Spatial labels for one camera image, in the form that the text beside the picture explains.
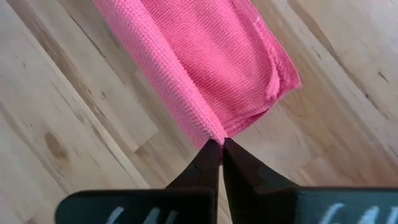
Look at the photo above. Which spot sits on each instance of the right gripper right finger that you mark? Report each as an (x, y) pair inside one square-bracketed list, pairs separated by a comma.
[(264, 199)]

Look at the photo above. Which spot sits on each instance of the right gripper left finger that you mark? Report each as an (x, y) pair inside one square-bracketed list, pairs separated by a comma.
[(186, 199)]

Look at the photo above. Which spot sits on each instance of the pink microfiber towel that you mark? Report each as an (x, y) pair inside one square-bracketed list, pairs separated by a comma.
[(211, 62)]

